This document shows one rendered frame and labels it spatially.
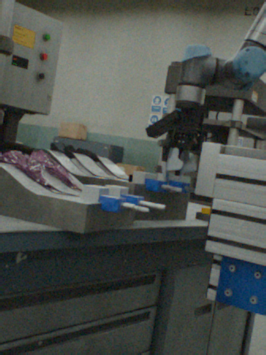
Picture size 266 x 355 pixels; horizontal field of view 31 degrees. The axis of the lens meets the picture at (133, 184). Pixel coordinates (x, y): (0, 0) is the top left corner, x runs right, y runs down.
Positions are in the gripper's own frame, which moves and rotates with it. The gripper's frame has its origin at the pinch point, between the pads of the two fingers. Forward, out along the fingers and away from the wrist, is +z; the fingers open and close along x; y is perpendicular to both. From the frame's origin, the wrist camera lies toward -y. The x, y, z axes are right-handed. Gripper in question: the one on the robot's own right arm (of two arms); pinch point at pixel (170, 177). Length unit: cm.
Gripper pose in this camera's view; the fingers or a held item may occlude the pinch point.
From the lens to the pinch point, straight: 131.3
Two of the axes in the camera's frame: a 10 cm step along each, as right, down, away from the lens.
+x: 6.0, 0.5, 8.0
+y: 7.8, 1.6, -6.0
